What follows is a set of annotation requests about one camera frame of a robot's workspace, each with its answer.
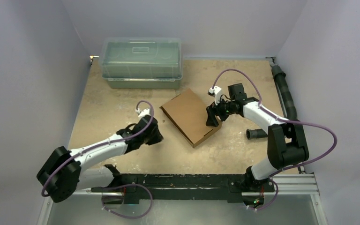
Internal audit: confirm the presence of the clear plastic storage bin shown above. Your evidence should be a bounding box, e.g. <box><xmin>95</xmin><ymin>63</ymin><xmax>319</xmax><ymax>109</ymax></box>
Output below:
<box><xmin>98</xmin><ymin>37</ymin><xmax>183</xmax><ymax>89</ymax></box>

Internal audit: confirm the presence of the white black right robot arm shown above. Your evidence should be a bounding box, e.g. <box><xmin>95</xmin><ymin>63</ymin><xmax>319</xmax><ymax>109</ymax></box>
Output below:
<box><xmin>206</xmin><ymin>83</ymin><xmax>309</xmax><ymax>191</ymax></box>

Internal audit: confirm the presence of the brown cardboard box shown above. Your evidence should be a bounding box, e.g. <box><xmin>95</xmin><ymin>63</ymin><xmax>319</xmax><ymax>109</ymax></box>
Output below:
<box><xmin>160</xmin><ymin>89</ymin><xmax>222</xmax><ymax>148</ymax></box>

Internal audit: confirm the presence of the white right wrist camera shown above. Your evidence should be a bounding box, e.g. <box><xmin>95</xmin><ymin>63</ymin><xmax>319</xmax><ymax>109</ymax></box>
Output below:
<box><xmin>208</xmin><ymin>86</ymin><xmax>222</xmax><ymax>105</ymax></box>

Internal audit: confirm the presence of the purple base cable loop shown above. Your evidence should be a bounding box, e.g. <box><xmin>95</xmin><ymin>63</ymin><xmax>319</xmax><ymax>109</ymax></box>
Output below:
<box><xmin>101</xmin><ymin>182</ymin><xmax>154</xmax><ymax>219</ymax></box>

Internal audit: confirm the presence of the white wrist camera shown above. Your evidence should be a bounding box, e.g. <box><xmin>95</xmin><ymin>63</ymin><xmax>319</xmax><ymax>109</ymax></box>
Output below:
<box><xmin>135</xmin><ymin>108</ymin><xmax>151</xmax><ymax>119</ymax></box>
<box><xmin>208</xmin><ymin>86</ymin><xmax>222</xmax><ymax>105</ymax></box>

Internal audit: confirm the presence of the black corrugated hose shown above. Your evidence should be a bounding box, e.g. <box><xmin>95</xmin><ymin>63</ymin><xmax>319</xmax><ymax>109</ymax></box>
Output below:
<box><xmin>246</xmin><ymin>63</ymin><xmax>297</xmax><ymax>140</ymax></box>

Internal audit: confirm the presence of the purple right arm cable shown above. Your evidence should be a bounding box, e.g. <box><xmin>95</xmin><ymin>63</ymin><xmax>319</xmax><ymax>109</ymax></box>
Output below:
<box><xmin>211</xmin><ymin>68</ymin><xmax>338</xmax><ymax>212</ymax></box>

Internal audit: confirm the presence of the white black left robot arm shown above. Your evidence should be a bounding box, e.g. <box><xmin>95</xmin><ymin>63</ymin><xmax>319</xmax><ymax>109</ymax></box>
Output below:
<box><xmin>37</xmin><ymin>115</ymin><xmax>163</xmax><ymax>203</ymax></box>

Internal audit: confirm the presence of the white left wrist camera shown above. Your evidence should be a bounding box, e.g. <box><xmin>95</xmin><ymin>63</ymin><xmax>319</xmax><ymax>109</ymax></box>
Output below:
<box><xmin>135</xmin><ymin>108</ymin><xmax>151</xmax><ymax>119</ymax></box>

